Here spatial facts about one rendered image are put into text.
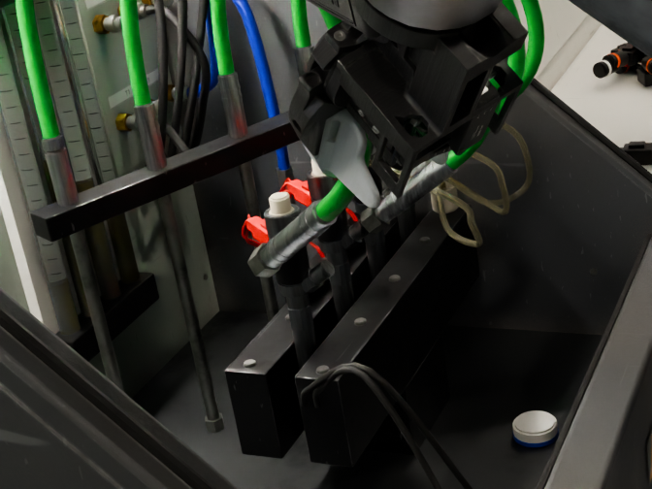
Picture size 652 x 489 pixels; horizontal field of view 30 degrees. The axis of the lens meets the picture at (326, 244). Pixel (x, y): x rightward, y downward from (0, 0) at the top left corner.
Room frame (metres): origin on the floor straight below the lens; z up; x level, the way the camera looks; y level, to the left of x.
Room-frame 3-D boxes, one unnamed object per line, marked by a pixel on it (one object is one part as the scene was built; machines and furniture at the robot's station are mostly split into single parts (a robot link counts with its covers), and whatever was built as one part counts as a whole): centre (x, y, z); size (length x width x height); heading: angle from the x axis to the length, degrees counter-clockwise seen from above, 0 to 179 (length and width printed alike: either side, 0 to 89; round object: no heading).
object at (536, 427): (0.91, -0.16, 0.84); 0.04 x 0.04 x 0.01
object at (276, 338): (0.98, -0.03, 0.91); 0.34 x 0.10 x 0.15; 153
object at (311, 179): (0.94, -0.02, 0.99); 0.05 x 0.03 x 0.21; 63
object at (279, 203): (0.87, 0.03, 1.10); 0.02 x 0.02 x 0.03
